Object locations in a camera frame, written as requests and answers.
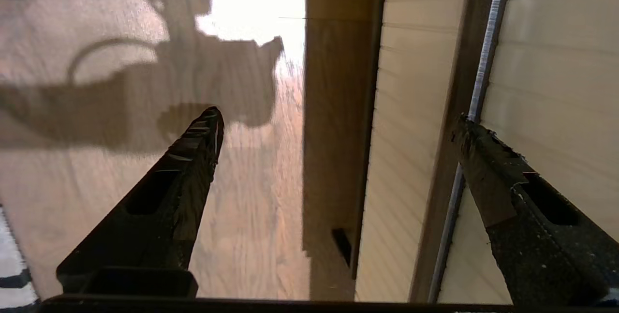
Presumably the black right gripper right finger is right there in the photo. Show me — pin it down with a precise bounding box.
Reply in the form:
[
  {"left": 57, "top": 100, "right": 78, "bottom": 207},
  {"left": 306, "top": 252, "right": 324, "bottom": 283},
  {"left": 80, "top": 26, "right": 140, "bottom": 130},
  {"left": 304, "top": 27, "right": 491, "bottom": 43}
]
[{"left": 452, "top": 114, "right": 619, "bottom": 306}]

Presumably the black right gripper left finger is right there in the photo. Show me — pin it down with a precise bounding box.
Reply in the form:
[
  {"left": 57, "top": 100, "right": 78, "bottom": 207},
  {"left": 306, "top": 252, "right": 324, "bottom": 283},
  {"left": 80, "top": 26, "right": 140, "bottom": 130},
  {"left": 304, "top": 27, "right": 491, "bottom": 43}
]
[{"left": 56, "top": 106, "right": 225, "bottom": 300}]

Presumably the cream drawer with bar handle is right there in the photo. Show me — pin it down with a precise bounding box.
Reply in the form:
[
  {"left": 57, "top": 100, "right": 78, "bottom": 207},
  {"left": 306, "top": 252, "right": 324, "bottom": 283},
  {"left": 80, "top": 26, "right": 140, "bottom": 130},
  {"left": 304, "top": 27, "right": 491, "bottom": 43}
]
[{"left": 355, "top": 0, "right": 619, "bottom": 304}]

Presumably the zebra striped rug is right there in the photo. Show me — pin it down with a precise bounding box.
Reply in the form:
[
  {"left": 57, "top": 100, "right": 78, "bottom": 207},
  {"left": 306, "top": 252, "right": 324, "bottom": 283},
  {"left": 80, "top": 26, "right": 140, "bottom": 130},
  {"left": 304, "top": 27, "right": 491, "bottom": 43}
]
[{"left": 0, "top": 206, "right": 40, "bottom": 311}]

